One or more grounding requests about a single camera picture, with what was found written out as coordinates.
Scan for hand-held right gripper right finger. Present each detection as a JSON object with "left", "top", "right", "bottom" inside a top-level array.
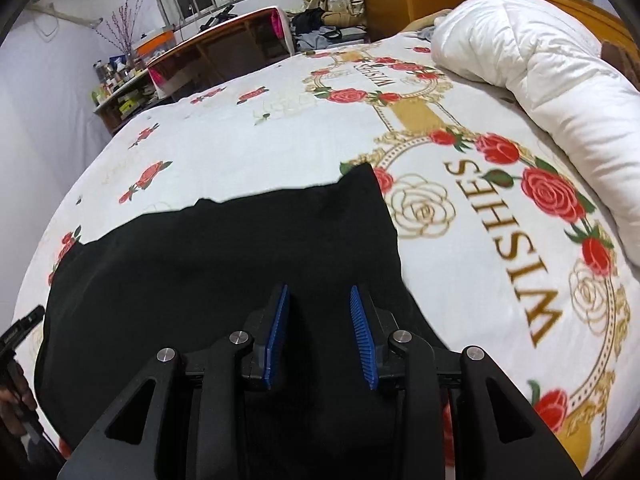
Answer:
[{"left": 349, "top": 285, "right": 583, "bottom": 480}]

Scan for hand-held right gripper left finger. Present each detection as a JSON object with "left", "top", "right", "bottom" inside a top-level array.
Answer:
[{"left": 56, "top": 284, "right": 292, "bottom": 480}]

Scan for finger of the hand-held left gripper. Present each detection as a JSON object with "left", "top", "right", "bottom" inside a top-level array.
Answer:
[{"left": 0, "top": 305, "right": 46, "bottom": 356}]

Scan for black jacket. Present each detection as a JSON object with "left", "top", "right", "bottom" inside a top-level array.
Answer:
[{"left": 34, "top": 162, "right": 451, "bottom": 480}]

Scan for pile of clothes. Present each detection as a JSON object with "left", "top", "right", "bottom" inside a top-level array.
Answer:
[{"left": 290, "top": 7, "right": 371, "bottom": 53}]

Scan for person's left hand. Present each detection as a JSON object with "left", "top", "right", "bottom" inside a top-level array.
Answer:
[{"left": 0, "top": 360, "right": 39, "bottom": 437}]

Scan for rose print bed blanket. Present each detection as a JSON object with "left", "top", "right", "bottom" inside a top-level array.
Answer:
[{"left": 20, "top": 30, "right": 640, "bottom": 480}]

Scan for wooden shelf unit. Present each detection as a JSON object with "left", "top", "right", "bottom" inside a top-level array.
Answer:
[{"left": 92, "top": 67, "right": 161, "bottom": 136}]

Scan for group of bottles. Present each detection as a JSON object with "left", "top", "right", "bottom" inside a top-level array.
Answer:
[{"left": 91, "top": 55, "right": 146, "bottom": 101}]

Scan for pink-edged wooden desk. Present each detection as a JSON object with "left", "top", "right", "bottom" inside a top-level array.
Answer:
[{"left": 147, "top": 6, "right": 296, "bottom": 101}]

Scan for orange-lid storage box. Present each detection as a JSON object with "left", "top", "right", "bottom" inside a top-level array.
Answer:
[{"left": 132, "top": 30, "right": 176, "bottom": 58}]

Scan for purple flower branches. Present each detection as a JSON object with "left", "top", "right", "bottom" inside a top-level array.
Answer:
[{"left": 92, "top": 0, "right": 148, "bottom": 56}]

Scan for black folding stand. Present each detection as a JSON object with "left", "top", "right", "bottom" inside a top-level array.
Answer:
[{"left": 200, "top": 5, "right": 236, "bottom": 28}]

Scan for tan pillow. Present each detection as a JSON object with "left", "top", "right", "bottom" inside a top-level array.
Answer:
[{"left": 405, "top": 7, "right": 456, "bottom": 33}]

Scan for white duvet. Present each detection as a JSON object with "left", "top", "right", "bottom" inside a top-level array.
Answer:
[{"left": 431, "top": 0, "right": 640, "bottom": 266}]

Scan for wooden headboard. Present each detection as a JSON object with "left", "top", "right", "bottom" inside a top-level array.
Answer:
[{"left": 520, "top": 0, "right": 640, "bottom": 61}]

